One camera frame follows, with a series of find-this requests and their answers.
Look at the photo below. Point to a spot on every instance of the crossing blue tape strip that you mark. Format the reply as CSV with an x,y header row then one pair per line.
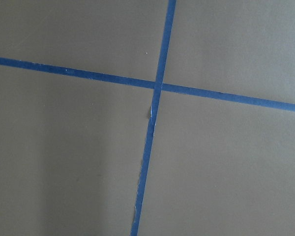
x,y
146,84

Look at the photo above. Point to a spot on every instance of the long blue tape strip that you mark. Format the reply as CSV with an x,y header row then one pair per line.
x,y
153,115

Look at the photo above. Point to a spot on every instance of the brown paper table cover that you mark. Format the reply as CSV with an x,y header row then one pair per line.
x,y
71,148

